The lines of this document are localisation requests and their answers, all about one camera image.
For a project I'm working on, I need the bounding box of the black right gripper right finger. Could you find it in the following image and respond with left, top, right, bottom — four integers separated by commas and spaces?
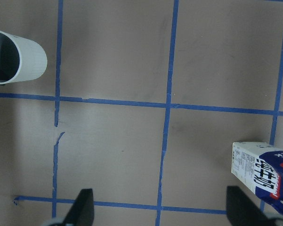
226, 186, 276, 226

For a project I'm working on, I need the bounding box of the blue white milk carton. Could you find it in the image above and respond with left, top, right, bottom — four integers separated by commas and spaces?
231, 142, 283, 215

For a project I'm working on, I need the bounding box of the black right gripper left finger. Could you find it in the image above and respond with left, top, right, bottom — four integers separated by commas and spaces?
61, 188, 95, 226

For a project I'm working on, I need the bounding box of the white mug grey inside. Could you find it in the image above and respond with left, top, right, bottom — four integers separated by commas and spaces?
0, 31, 48, 85

